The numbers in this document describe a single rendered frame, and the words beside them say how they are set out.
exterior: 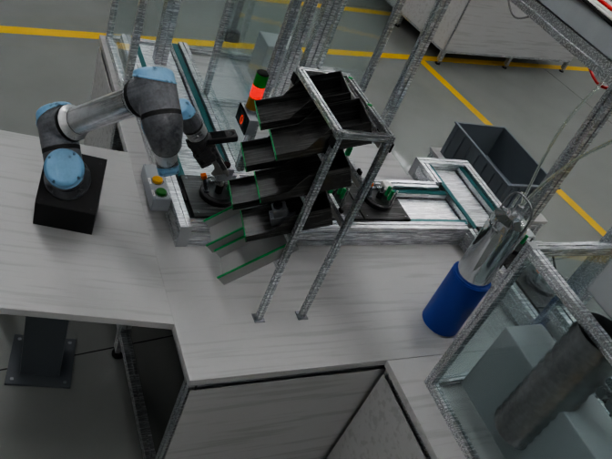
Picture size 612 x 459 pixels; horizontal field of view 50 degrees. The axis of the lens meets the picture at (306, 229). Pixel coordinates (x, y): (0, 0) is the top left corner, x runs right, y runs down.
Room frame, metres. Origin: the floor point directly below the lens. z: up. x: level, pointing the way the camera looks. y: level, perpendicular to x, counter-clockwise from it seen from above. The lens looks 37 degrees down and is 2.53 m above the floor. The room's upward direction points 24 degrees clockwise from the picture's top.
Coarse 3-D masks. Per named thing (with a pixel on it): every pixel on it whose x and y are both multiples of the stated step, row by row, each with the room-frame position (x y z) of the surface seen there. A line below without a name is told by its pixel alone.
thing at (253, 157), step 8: (240, 144) 1.81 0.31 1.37; (248, 144) 1.83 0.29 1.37; (256, 144) 1.84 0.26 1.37; (264, 144) 1.84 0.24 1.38; (248, 152) 1.80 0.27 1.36; (256, 152) 1.80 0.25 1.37; (264, 152) 1.80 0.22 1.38; (272, 152) 1.81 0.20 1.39; (248, 160) 1.76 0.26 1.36; (256, 160) 1.76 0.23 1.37; (264, 160) 1.76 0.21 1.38; (272, 160) 1.74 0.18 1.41; (248, 168) 1.71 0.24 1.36; (256, 168) 1.72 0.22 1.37
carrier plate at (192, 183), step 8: (184, 176) 2.05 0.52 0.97; (192, 176) 2.07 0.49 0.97; (200, 176) 2.09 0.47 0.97; (184, 184) 2.00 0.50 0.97; (192, 184) 2.02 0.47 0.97; (200, 184) 2.05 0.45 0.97; (192, 192) 1.98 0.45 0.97; (192, 200) 1.93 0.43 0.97; (200, 200) 1.95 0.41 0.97; (192, 208) 1.89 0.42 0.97; (200, 208) 1.91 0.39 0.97; (208, 208) 1.93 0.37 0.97; (216, 208) 1.95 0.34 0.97; (224, 208) 1.97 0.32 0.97; (192, 216) 1.87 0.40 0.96; (200, 216) 1.87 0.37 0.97; (208, 216) 1.89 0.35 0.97
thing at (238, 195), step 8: (264, 168) 1.86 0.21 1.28; (248, 176) 1.85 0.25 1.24; (232, 184) 1.82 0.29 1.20; (240, 184) 1.83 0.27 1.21; (248, 184) 1.83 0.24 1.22; (232, 192) 1.78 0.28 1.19; (240, 192) 1.79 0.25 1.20; (248, 192) 1.79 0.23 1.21; (256, 192) 1.79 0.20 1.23; (232, 200) 1.75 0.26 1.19; (240, 200) 1.75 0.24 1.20; (248, 200) 1.75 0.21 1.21; (256, 200) 1.73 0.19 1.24; (232, 208) 1.70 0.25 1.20; (240, 208) 1.72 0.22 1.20
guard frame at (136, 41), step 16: (112, 0) 2.97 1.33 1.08; (144, 0) 2.57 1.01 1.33; (400, 0) 3.28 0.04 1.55; (112, 16) 2.96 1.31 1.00; (144, 16) 2.57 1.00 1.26; (336, 16) 3.68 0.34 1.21; (384, 32) 3.28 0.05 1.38; (112, 48) 2.86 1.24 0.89; (192, 48) 3.22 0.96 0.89; (128, 64) 2.55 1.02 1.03; (320, 64) 3.69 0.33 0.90; (368, 64) 3.30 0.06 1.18; (368, 80) 3.29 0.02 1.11
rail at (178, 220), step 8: (144, 136) 2.31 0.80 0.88; (144, 144) 2.28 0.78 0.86; (152, 152) 2.18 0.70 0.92; (152, 160) 2.16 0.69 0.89; (168, 176) 2.02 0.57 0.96; (168, 184) 1.98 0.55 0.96; (176, 184) 1.99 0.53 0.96; (176, 192) 1.95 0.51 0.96; (184, 192) 1.96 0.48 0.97; (176, 200) 1.90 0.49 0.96; (184, 200) 1.92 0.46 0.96; (176, 208) 1.87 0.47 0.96; (184, 208) 1.89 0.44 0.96; (168, 216) 1.90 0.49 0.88; (176, 216) 1.84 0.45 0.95; (184, 216) 1.84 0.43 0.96; (168, 224) 1.87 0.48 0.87; (176, 224) 1.82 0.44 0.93; (184, 224) 1.80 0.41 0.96; (176, 232) 1.80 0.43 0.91; (184, 232) 1.79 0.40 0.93; (176, 240) 1.79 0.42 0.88; (184, 240) 1.80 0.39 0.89
